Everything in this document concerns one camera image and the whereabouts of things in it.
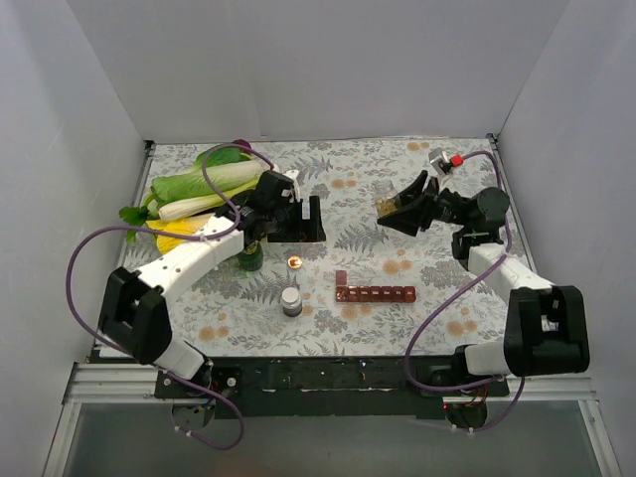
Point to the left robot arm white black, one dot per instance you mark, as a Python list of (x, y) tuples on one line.
[(134, 313)]

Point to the black base frame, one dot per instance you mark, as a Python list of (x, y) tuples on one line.
[(268, 387)]

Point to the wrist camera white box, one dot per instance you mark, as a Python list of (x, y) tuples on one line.
[(293, 175), (443, 163)]

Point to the green glass bottle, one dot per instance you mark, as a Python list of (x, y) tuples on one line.
[(251, 258)]

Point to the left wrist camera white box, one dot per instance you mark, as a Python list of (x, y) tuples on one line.
[(293, 175)]

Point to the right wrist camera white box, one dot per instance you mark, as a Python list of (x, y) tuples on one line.
[(443, 163)]

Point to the large napa cabbage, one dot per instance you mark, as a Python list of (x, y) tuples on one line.
[(169, 189)]

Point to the floral table mat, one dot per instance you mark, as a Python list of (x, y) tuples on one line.
[(232, 312)]

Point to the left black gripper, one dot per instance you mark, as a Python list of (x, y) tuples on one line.
[(286, 217)]

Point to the dark green leaf vegetable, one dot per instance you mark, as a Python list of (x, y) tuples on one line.
[(213, 158)]

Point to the green leafy herb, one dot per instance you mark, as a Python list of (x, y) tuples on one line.
[(134, 216)]

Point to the clear bottle lid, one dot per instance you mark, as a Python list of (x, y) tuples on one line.
[(294, 262)]

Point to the green plastic tray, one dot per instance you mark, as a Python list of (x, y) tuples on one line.
[(153, 205)]

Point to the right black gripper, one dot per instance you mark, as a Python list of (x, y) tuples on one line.
[(429, 202)]

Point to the red weekly pill organizer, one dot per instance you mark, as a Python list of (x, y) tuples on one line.
[(345, 293)]

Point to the white vitamin pill bottle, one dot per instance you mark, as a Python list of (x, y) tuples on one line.
[(291, 301)]

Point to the purple onion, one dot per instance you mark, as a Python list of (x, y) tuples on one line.
[(243, 145)]

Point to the clear bottle of yellow capsules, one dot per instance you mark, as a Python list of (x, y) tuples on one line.
[(386, 199)]

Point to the yellow napa cabbage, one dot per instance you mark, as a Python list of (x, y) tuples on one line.
[(164, 232)]

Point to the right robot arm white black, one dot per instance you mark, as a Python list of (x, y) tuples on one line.
[(545, 332)]

